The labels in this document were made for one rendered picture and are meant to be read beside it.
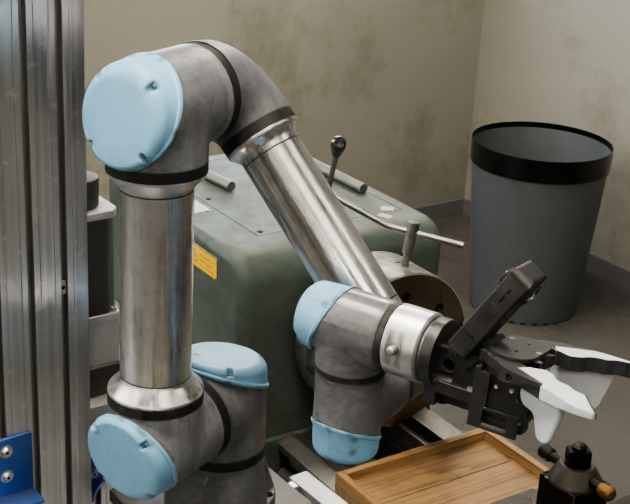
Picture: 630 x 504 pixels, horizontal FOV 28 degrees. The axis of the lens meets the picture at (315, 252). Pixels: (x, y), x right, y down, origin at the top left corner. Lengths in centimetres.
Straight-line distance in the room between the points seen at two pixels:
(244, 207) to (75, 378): 94
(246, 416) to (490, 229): 351
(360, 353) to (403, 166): 473
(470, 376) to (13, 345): 63
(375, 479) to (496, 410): 112
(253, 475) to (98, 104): 57
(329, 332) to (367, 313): 5
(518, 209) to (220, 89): 362
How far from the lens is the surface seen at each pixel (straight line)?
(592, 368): 128
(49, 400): 169
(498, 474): 240
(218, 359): 162
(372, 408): 135
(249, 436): 164
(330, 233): 144
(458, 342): 124
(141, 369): 148
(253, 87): 144
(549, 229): 499
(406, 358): 126
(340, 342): 130
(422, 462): 241
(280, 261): 234
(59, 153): 158
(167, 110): 133
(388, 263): 235
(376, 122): 582
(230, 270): 233
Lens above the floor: 212
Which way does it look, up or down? 22 degrees down
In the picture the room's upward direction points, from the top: 3 degrees clockwise
